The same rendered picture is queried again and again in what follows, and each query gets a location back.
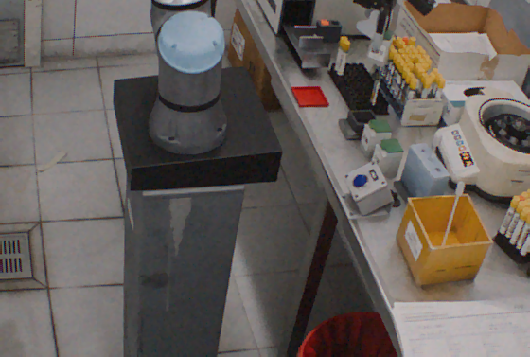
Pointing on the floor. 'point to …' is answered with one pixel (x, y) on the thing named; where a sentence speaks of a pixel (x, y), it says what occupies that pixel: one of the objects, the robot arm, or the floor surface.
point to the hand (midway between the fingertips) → (381, 41)
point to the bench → (374, 256)
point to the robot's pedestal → (178, 268)
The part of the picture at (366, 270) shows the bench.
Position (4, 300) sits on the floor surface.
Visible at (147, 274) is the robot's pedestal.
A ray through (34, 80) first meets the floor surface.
